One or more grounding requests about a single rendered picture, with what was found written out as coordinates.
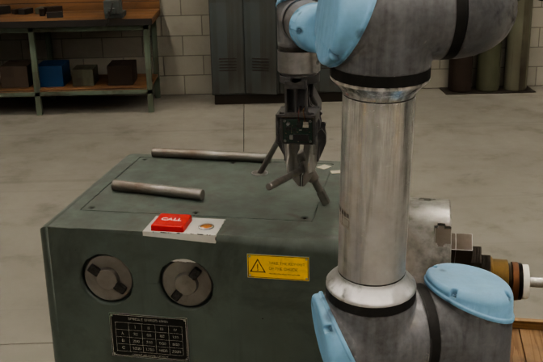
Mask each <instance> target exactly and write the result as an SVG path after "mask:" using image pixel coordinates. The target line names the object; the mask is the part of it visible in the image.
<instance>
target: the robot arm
mask: <svg viewBox="0 0 543 362"><path fill-rule="evenodd" d="M276 8H277V45H278V49H277V66H278V72H279V73H280V74H279V76H280V82H281V83H283V84H284V95H285V105H284V106H281V108H280V109H279V111H278V112H277V113H276V143H277V144H278V146H279V147H280V150H281V151H282V153H283V155H284V162H285V164H286V171H287V172H288V173H289V172H291V171H293V170H296V169H297V168H298V167H299V164H300V161H299V159H298V156H297V154H298V151H299V149H300V145H304V148H303V151H304V153H305V163H304V168H305V172H304V173H303V174H302V187H304V186H305V185H306V184H307V183H308V182H309V180H310V179H311V177H312V175H313V173H314V170H315V168H316V166H317V164H318V161H319V158H320V157H321V155H322V151H323V150H324V147H325V145H326V122H322V118H321V115H322V113H323V112H322V100H321V98H320V96H319V94H318V92H317V91H316V89H315V87H314V83H317V82H319V81H320V73H319V71H320V63H321V64H323V65H326V66H327V67H329V68H330V79H331V80H332V81H333V82H334V83H335V84H336V85H337V86H338V87H339V88H340V89H341V90H342V92H343V101H342V132H341V163H340V194H339V254H338V266H337V267H335V268H334V269H332V270H331V271H330V272H329V273H328V275H327V277H326V292H325V293H323V292H322V291H319V292H318V293H315V294H314V295H313V296H312V300H311V309H312V316H313V321H314V329H315V334H316V337H317V341H318V347H319V350H320V353H321V356H322V360H323V362H510V354H511V333H512V323H513V322H514V321H515V315H514V314H513V303H514V297H513V292H512V290H511V288H510V286H509V285H508V284H507V283H506V282H505V281H504V280H503V279H501V278H500V277H498V276H497V275H495V274H493V273H491V272H489V271H487V270H484V269H481V268H479V267H474V266H470V265H465V264H459V263H441V264H436V265H434V266H433V267H430V268H428V269H427V272H426V274H425V276H424V278H423V279H424V282H423V283H417V284H416V282H415V278H414V277H413V276H412V275H411V274H410V273H409V272H408V271H407V270H406V247H407V233H408V220H409V206H410V181H411V167H412V154H413V140H414V126H415V100H416V94H417V92H418V91H419V90H420V89H422V88H423V87H424V86H426V85H427V84H428V83H429V82H430V79H431V62H432V61H435V60H449V59H458V58H464V57H471V56H475V55H477V54H479V53H484V52H485V51H487V50H489V49H491V48H493V47H494V46H495V45H497V44H499V43H500V42H501V41H502V40H503V39H504V38H505V37H506V36H507V35H508V33H509V32H510V30H511V29H512V27H513V25H514V23H515V21H516V16H517V11H518V2H517V0H277V3H276Z"/></svg>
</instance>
